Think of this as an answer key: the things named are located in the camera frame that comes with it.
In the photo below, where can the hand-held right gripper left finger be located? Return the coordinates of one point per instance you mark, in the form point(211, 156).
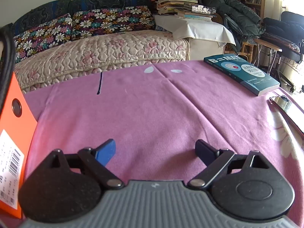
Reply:
point(108, 150)

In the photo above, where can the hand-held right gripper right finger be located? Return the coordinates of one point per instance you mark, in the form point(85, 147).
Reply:
point(204, 150)

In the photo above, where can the orange cardboard box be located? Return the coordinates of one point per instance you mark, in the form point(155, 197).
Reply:
point(14, 123)

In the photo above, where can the pink floral tablecloth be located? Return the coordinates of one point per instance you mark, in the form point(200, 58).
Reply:
point(154, 111)

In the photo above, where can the teal book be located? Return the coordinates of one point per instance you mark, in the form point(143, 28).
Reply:
point(242, 78)

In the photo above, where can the shiny metal tool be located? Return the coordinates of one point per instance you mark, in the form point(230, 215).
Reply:
point(282, 102)

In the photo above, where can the quilted floral sofa cover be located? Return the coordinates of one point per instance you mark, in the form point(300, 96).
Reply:
point(106, 52)

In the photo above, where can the white side table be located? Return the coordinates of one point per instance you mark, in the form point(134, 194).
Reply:
point(204, 49)

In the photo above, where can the white lace fabric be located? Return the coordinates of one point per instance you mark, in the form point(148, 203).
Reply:
point(291, 68)

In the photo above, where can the white cloth on side table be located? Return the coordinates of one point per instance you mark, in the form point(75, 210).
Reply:
point(201, 28)

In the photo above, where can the daisy print pillow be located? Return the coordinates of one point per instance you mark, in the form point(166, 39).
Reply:
point(45, 36)
point(111, 21)

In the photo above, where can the dark green padded jacket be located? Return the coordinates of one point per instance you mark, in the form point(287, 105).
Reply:
point(237, 14)

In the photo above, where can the black chair with clothes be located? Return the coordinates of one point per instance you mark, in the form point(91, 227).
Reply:
point(282, 33)

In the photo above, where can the foil blister pack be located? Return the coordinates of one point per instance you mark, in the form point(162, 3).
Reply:
point(203, 8)

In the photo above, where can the stack of books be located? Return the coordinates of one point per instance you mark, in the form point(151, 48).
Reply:
point(180, 7)

